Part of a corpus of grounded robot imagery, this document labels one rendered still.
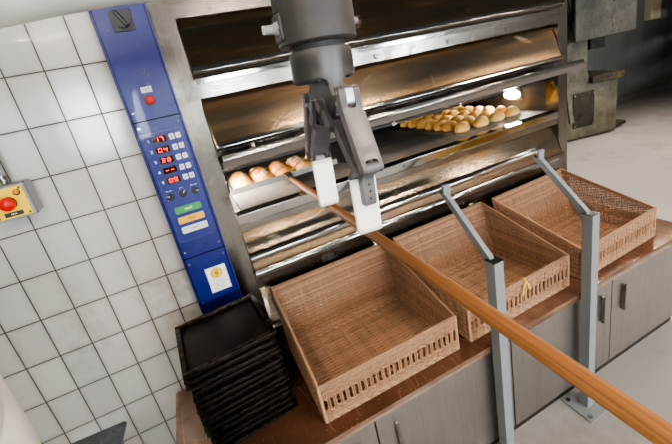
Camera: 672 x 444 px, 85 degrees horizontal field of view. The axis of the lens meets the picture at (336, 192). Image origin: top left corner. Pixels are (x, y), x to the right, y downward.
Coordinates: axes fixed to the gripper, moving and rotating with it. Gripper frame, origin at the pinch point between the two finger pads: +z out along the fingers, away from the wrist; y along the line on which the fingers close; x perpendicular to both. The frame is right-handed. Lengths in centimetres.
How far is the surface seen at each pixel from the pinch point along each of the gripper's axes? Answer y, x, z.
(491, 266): -41, 62, 48
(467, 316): -51, 59, 72
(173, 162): -93, -25, 0
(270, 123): -95, 11, -7
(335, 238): -97, 29, 47
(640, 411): 23.1, 23.1, 25.7
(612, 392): 20.0, 23.1, 25.6
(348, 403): -49, 8, 83
